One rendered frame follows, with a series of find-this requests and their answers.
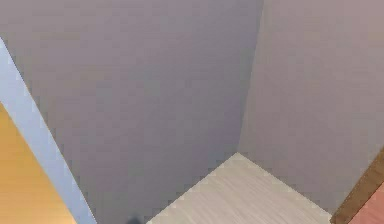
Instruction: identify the orange room door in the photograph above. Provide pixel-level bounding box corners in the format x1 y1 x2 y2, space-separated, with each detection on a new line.
0 101 78 224

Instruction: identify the brown edged pink furniture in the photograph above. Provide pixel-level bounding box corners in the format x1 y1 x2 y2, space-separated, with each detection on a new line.
329 146 384 224

